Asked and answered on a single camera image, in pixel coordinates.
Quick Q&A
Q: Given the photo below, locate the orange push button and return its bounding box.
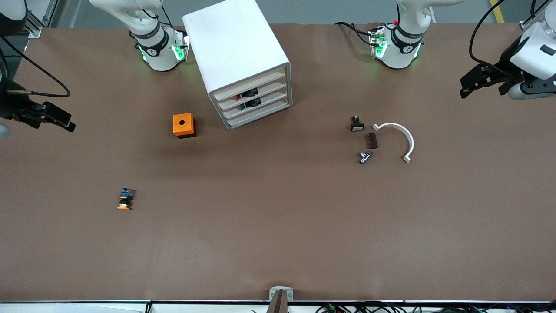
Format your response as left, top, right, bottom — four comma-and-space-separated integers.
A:
117, 187, 136, 211

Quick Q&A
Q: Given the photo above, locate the white drawer cabinet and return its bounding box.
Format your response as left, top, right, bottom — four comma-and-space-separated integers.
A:
182, 0, 292, 130

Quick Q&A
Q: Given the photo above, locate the white empty drawer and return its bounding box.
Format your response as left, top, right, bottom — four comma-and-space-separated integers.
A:
226, 101, 290, 129

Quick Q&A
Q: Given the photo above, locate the white drawer holding green button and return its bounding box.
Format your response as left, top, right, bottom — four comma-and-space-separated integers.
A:
222, 91, 289, 120

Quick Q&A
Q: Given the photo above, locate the white drawer holding red button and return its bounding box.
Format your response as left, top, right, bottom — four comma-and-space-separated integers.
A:
218, 82, 288, 111

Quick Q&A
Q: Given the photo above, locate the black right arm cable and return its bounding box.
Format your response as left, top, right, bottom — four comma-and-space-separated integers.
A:
0, 36, 71, 97

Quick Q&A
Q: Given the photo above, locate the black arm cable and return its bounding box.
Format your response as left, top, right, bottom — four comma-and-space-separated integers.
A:
469, 0, 552, 71
0, 36, 71, 97

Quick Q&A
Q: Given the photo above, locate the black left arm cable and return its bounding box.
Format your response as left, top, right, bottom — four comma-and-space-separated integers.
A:
469, 0, 552, 71

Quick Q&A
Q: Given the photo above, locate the aluminium frame profile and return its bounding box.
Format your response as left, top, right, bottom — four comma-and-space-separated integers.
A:
24, 0, 60, 39

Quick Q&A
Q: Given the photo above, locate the white curved bracket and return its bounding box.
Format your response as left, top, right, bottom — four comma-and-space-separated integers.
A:
372, 123, 415, 163

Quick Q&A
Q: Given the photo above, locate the orange button enclosure box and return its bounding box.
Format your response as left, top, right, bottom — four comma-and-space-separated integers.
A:
172, 113, 196, 139

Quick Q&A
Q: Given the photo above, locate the black cable bundle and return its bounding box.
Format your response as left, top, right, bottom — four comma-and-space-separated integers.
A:
315, 301, 556, 313

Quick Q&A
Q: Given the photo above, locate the grey mount bracket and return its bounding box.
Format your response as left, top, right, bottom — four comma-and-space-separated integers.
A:
269, 286, 295, 302

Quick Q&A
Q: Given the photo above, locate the brown post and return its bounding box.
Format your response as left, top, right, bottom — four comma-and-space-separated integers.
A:
266, 290, 289, 313

